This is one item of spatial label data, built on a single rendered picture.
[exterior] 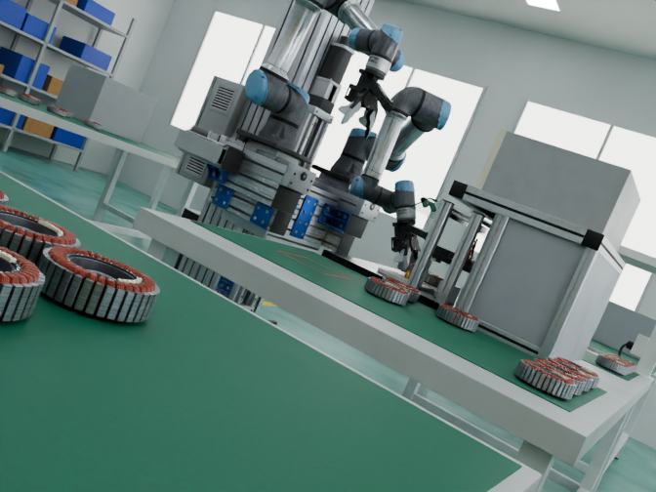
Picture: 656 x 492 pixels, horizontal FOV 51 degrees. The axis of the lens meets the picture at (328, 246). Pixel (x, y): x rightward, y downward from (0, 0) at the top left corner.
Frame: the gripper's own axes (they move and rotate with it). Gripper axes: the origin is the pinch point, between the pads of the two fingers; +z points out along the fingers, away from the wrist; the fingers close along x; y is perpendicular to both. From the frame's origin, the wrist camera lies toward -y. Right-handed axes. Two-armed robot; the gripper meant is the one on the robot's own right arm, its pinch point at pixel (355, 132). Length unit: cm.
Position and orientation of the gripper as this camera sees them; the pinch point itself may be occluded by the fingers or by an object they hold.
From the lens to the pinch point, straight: 221.8
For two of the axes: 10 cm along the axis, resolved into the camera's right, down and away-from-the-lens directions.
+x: -5.7, -1.8, -8.0
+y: -7.2, -3.5, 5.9
